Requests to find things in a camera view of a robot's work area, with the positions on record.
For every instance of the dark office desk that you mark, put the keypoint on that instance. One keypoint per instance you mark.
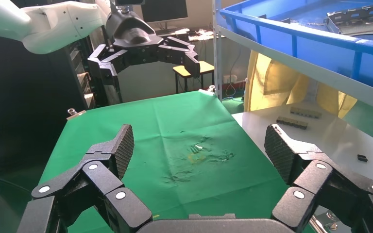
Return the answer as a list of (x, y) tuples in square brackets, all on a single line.
[(180, 37)]

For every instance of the brown tape strip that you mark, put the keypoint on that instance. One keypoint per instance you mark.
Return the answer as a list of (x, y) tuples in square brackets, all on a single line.
[(315, 23)]

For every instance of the green table cloth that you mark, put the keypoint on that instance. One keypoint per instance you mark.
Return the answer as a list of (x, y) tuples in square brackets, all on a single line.
[(173, 128)]

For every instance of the yellow fabric bag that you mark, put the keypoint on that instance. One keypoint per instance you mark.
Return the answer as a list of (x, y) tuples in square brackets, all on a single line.
[(270, 83)]

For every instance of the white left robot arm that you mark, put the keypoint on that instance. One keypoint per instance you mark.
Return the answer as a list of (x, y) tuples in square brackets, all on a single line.
[(45, 22)]

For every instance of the small white scrap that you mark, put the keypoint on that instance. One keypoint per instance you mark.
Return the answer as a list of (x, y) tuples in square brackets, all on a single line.
[(199, 147)]

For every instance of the small black plastic piece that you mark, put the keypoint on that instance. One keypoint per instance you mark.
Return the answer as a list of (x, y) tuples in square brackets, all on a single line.
[(362, 158)]

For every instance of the silver bulldog clip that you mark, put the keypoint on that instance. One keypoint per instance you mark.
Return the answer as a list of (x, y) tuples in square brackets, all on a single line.
[(207, 91), (75, 113), (326, 222)]

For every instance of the black equipment rack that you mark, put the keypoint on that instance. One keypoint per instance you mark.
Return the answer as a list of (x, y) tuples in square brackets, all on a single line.
[(80, 80)]

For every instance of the black computer monitor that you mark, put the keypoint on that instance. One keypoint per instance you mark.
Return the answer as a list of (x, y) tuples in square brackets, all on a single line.
[(164, 9)]

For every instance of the blue plastic bin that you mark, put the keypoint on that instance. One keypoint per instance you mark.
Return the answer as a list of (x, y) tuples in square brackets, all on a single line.
[(302, 45)]

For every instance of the silver sheet metal bracket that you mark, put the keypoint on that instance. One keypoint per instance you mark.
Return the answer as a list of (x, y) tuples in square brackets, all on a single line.
[(357, 21)]

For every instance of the black robot torso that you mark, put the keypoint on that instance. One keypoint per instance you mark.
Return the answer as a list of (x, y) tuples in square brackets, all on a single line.
[(22, 103)]

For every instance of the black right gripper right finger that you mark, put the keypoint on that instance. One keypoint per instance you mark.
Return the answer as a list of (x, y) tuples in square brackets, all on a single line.
[(318, 180)]

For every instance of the yellow top stool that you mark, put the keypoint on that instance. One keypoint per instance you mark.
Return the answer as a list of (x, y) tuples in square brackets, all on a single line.
[(205, 67)]

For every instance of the dark olive connector strip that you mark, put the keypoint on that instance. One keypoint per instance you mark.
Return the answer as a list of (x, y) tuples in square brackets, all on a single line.
[(292, 123), (305, 112)]

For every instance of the white paper pile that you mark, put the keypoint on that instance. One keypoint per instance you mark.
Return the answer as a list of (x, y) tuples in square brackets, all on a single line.
[(202, 33)]

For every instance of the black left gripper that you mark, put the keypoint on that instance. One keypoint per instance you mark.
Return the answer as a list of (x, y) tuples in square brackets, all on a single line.
[(135, 38)]

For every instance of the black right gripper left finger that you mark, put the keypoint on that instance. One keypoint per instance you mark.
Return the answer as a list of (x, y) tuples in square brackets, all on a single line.
[(96, 180)]

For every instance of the white wall outlet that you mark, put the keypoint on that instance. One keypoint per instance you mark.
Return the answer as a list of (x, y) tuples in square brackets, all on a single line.
[(230, 79)]

